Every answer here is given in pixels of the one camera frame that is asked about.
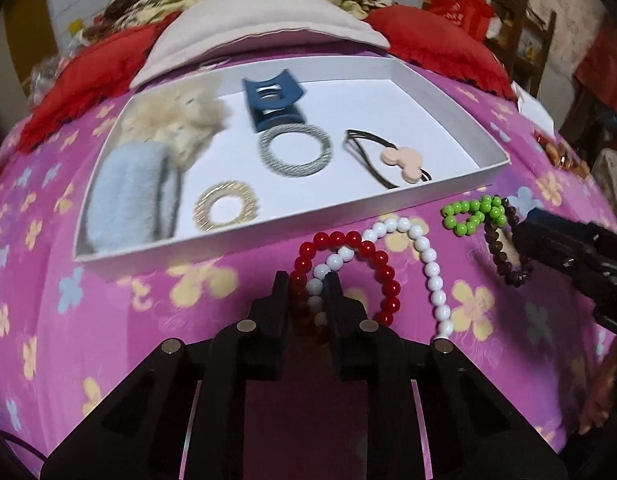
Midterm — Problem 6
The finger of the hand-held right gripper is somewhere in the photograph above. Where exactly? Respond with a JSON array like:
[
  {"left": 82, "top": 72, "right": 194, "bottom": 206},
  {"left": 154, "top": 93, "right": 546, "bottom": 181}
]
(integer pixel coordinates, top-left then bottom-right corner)
[
  {"left": 563, "top": 260, "right": 617, "bottom": 333},
  {"left": 511, "top": 209, "right": 617, "bottom": 272}
]

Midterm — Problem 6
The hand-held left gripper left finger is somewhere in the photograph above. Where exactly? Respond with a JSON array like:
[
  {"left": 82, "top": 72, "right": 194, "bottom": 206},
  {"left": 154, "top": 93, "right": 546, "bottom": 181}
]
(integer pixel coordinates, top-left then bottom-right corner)
[{"left": 41, "top": 270, "right": 294, "bottom": 480}]

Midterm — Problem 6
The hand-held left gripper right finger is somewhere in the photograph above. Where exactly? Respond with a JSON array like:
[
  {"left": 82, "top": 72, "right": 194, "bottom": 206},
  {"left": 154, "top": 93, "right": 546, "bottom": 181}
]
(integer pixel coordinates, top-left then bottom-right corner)
[{"left": 322, "top": 273, "right": 569, "bottom": 480}]

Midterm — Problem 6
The dark brown bead bracelet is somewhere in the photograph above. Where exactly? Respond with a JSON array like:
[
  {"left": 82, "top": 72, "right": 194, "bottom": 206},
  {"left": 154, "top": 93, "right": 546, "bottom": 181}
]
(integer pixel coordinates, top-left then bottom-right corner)
[{"left": 481, "top": 199, "right": 535, "bottom": 289}]

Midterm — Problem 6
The red bead bracelet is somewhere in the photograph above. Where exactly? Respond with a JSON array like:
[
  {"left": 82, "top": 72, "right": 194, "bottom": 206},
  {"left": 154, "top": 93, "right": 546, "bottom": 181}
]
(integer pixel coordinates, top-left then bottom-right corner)
[{"left": 290, "top": 230, "right": 402, "bottom": 346}]

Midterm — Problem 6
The white shallow box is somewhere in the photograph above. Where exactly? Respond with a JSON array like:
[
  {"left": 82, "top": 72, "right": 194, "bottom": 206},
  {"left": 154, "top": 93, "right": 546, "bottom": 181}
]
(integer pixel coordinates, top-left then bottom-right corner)
[{"left": 72, "top": 55, "right": 512, "bottom": 266}]

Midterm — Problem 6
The white bead bracelet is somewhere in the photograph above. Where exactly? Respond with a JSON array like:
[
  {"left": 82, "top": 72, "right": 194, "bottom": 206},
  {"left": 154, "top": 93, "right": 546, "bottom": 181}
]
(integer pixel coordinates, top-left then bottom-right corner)
[{"left": 306, "top": 216, "right": 455, "bottom": 342}]

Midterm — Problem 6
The person's right hand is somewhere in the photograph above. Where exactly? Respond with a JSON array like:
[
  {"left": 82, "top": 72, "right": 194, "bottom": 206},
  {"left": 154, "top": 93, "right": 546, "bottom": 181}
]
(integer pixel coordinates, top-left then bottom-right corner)
[{"left": 578, "top": 332, "right": 617, "bottom": 436}]

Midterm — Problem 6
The brown orange hair clip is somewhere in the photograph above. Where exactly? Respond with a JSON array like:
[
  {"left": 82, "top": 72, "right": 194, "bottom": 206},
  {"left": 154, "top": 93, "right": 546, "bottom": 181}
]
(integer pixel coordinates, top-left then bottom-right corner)
[{"left": 533, "top": 130, "right": 590, "bottom": 179}]

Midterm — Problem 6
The white paper card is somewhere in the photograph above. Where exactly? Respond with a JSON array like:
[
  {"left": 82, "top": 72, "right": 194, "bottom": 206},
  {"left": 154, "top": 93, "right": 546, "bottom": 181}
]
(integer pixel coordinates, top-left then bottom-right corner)
[{"left": 517, "top": 95, "right": 555, "bottom": 132}]

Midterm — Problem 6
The pink floral blanket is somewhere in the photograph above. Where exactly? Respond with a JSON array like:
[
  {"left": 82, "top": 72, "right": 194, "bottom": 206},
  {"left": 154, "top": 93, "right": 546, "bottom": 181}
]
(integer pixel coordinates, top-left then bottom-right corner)
[{"left": 0, "top": 55, "right": 617, "bottom": 480}]

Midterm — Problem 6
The red hanging cloth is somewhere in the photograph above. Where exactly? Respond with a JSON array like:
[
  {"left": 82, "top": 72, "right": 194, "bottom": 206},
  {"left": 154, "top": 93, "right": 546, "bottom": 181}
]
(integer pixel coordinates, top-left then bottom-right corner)
[{"left": 574, "top": 35, "right": 617, "bottom": 112}]

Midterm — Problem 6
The light blue fluffy hair clip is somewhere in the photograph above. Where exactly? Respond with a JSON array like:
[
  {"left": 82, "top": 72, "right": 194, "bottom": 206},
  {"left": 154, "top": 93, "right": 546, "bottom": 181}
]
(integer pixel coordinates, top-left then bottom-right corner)
[{"left": 81, "top": 141, "right": 182, "bottom": 255}]

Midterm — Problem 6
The wooden chair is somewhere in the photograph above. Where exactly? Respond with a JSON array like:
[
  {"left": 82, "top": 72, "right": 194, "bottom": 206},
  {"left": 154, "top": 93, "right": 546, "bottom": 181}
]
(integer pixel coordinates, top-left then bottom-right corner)
[{"left": 488, "top": 0, "right": 559, "bottom": 102}]

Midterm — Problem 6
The blue hair claw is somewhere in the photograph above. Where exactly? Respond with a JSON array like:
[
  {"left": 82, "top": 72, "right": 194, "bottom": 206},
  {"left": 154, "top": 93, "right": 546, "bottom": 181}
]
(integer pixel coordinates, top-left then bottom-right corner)
[{"left": 242, "top": 67, "right": 309, "bottom": 134}]

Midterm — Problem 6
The cream fluffy scrunchie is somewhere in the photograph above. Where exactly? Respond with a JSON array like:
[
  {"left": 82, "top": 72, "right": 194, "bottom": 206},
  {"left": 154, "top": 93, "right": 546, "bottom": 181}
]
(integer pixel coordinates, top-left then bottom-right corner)
[{"left": 119, "top": 82, "right": 232, "bottom": 169}]

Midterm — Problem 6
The red fringed cushion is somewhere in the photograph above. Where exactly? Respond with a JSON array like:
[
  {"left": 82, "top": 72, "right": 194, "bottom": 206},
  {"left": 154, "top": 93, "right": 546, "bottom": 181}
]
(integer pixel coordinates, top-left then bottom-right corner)
[
  {"left": 16, "top": 10, "right": 185, "bottom": 154},
  {"left": 363, "top": 7, "right": 517, "bottom": 102}
]

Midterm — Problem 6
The red plastic bag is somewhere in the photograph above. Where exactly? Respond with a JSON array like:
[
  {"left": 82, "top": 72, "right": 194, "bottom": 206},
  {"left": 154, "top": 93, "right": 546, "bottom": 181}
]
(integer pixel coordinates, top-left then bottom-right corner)
[{"left": 425, "top": 0, "right": 497, "bottom": 42}]

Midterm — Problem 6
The pale grey pillow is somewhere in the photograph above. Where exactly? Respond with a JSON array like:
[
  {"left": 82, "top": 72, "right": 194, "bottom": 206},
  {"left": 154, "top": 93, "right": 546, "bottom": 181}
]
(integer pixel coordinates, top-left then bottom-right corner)
[{"left": 131, "top": 0, "right": 392, "bottom": 89}]

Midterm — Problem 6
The clear plastic bag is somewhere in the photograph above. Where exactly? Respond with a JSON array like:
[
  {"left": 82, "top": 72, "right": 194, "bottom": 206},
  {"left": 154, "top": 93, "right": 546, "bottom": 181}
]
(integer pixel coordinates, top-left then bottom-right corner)
[{"left": 29, "top": 54, "right": 73, "bottom": 107}]

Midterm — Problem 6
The green bead bracelet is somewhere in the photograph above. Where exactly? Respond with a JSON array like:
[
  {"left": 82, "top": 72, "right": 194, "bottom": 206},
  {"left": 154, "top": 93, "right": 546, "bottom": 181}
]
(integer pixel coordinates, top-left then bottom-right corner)
[{"left": 441, "top": 196, "right": 509, "bottom": 237}]

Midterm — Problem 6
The gold ring hair tie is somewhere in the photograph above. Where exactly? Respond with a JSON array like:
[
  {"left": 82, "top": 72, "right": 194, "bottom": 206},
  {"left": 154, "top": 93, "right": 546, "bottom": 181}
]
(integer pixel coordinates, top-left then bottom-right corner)
[{"left": 195, "top": 179, "right": 262, "bottom": 234}]

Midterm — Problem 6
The silver ring hair tie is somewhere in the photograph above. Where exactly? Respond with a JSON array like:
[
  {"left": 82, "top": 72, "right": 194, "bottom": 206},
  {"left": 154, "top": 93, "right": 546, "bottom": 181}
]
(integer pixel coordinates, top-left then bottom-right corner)
[{"left": 257, "top": 122, "right": 334, "bottom": 180}]

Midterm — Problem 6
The black hair tie pink charm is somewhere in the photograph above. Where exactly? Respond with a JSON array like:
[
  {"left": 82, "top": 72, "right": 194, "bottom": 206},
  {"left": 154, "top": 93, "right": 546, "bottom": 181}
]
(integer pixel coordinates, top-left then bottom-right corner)
[{"left": 345, "top": 129, "right": 434, "bottom": 191}]

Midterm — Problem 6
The black cable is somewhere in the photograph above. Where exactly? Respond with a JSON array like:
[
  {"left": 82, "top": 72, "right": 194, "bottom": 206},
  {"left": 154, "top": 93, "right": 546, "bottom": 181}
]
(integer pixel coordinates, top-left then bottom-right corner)
[{"left": 0, "top": 429, "right": 50, "bottom": 463}]

